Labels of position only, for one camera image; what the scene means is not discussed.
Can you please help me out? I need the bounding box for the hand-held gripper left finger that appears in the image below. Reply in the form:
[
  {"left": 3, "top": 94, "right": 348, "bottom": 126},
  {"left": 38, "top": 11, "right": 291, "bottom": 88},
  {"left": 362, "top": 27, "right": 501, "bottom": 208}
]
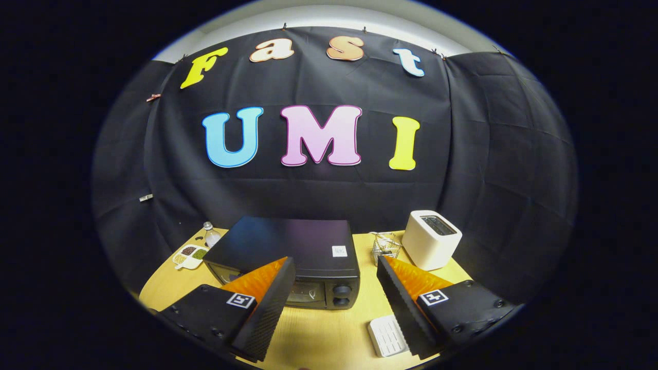
[{"left": 154, "top": 256, "right": 297, "bottom": 363}]

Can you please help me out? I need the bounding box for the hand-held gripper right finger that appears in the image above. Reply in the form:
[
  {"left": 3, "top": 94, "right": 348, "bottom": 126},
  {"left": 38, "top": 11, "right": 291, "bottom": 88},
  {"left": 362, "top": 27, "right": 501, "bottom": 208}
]
[{"left": 377, "top": 255, "right": 516, "bottom": 360}]

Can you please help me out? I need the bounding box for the black toaster oven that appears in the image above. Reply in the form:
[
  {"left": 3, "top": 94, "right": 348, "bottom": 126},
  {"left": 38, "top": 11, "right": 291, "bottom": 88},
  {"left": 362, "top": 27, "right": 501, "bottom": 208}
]
[{"left": 203, "top": 216, "right": 360, "bottom": 310}]

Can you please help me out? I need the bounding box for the white pop-up toaster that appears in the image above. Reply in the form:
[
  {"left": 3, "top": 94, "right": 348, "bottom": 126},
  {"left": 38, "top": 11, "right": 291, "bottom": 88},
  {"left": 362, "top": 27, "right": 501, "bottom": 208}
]
[{"left": 401, "top": 210, "right": 463, "bottom": 271}]

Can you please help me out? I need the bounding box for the white rectangular tray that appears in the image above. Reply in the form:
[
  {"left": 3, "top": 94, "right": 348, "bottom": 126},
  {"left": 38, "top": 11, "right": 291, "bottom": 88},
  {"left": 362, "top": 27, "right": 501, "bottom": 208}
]
[{"left": 368, "top": 314, "right": 410, "bottom": 358}]

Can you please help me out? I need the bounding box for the clear bottle with white cap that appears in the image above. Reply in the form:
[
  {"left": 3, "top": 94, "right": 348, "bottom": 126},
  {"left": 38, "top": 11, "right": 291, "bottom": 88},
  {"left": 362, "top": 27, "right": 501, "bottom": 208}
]
[{"left": 203, "top": 221, "right": 222, "bottom": 249}]

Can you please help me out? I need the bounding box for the white divided dish of beans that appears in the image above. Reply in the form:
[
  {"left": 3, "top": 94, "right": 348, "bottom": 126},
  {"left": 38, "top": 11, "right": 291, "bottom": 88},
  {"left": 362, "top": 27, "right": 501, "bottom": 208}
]
[{"left": 173, "top": 244, "right": 210, "bottom": 270}]

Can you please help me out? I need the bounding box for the small metal wire basket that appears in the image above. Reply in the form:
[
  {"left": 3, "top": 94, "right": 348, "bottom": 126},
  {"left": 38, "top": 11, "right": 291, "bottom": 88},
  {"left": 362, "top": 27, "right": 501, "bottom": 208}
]
[{"left": 370, "top": 231, "right": 402, "bottom": 266}]

